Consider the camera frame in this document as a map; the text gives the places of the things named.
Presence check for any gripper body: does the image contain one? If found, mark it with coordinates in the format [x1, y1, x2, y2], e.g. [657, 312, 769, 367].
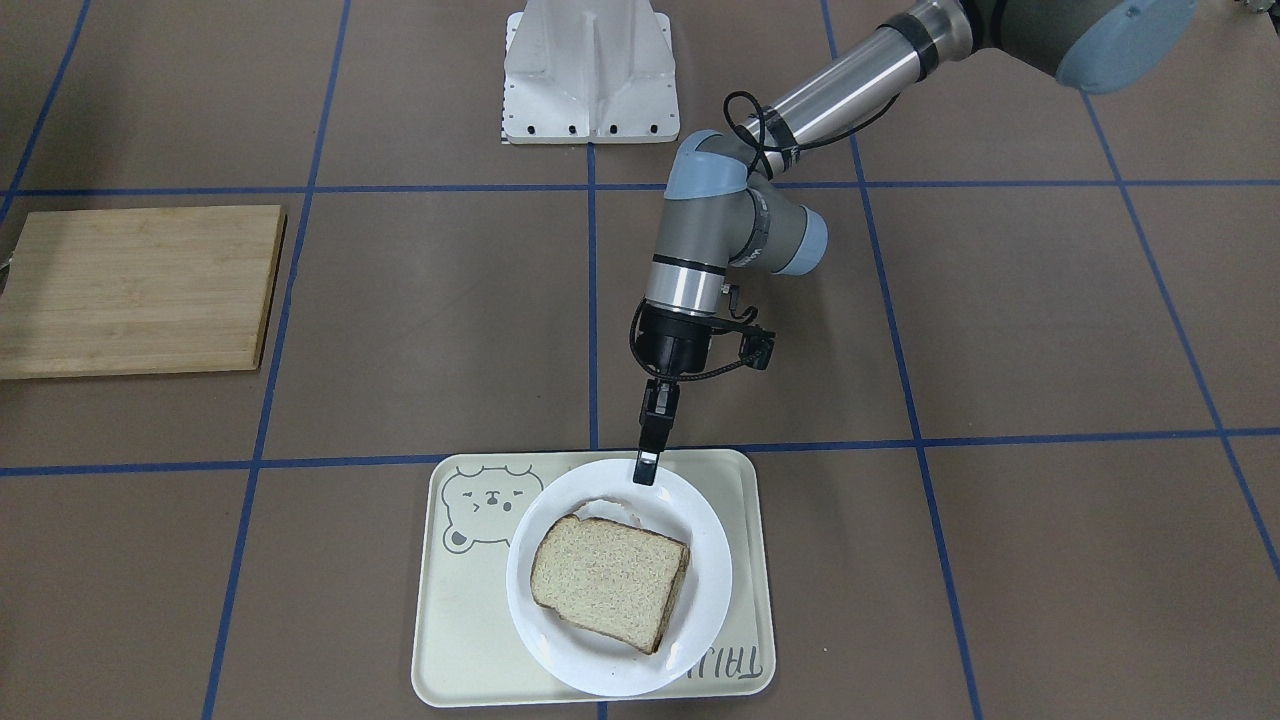
[636, 305, 713, 441]

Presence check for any white round plate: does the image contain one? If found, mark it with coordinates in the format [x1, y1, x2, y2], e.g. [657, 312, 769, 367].
[506, 457, 733, 698]

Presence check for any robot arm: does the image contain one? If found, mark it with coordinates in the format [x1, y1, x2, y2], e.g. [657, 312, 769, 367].
[628, 1, 1196, 486]

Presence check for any white camera pillar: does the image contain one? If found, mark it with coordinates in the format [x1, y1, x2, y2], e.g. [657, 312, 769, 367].
[500, 1, 681, 145]

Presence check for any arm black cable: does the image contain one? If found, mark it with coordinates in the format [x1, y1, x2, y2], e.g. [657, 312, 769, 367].
[628, 90, 901, 386]

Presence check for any wooden cutting board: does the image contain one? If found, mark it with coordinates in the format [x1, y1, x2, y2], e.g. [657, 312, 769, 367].
[1, 205, 287, 380]

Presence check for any white bread slice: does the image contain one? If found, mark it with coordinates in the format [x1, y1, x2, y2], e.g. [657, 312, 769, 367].
[530, 515, 691, 655]

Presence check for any cream rectangular tray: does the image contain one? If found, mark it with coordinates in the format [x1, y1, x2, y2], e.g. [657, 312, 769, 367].
[410, 448, 776, 708]

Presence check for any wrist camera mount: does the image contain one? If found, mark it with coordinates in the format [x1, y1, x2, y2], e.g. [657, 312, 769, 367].
[710, 283, 776, 375]

